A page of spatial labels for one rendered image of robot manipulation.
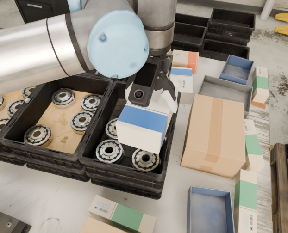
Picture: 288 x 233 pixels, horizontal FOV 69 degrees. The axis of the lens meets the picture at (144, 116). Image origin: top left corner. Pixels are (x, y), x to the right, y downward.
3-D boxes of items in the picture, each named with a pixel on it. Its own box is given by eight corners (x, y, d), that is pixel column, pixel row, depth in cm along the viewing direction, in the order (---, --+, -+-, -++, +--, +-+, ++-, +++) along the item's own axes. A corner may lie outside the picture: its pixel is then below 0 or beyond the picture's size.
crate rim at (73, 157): (77, 162, 72) (75, 159, 70) (0, 144, 76) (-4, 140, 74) (115, 83, 96) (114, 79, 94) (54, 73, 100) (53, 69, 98)
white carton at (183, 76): (169, 78, 128) (171, 66, 121) (189, 80, 128) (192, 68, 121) (167, 102, 116) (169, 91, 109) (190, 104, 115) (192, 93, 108)
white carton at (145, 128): (158, 154, 58) (160, 137, 51) (118, 142, 60) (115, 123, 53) (176, 103, 70) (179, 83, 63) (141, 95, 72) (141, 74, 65)
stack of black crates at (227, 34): (239, 53, 237) (255, 13, 202) (237, 70, 219) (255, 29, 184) (203, 46, 245) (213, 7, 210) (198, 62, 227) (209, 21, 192)
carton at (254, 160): (259, 171, 91) (265, 165, 87) (244, 170, 92) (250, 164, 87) (248, 126, 106) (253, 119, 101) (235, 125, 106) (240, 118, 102)
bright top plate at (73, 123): (90, 132, 85) (90, 131, 85) (66, 128, 86) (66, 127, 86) (98, 113, 91) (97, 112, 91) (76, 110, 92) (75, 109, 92)
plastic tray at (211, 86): (249, 93, 121) (253, 87, 117) (245, 119, 109) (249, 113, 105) (203, 81, 127) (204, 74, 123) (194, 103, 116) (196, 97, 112)
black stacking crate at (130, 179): (161, 192, 75) (164, 180, 66) (84, 173, 79) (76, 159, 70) (177, 109, 99) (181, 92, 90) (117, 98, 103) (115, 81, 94)
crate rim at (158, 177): (164, 182, 67) (165, 180, 65) (77, 162, 72) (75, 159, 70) (180, 95, 91) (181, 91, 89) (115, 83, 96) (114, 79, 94)
